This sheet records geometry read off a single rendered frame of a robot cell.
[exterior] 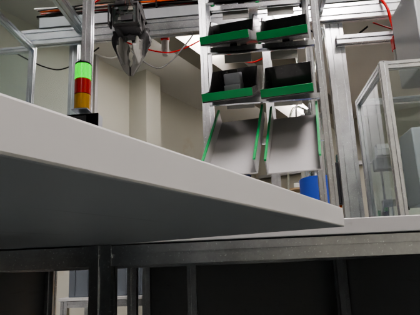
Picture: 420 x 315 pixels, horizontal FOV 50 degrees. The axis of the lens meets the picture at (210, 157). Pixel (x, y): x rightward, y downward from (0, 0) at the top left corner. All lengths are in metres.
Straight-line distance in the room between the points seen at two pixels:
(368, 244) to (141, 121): 5.03
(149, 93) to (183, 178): 5.63
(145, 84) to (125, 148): 5.67
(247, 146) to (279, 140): 0.09
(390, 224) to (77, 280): 2.55
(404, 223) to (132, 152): 0.73
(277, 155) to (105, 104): 4.63
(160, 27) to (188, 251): 1.79
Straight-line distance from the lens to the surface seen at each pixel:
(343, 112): 2.39
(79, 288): 3.22
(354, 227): 0.92
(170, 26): 2.55
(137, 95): 5.97
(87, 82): 1.46
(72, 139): 0.25
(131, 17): 1.07
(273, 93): 1.16
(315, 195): 1.92
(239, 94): 1.15
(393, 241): 0.95
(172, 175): 0.31
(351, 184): 2.31
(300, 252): 0.92
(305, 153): 1.15
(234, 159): 1.14
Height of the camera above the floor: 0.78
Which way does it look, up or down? 14 degrees up
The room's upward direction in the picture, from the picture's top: 2 degrees counter-clockwise
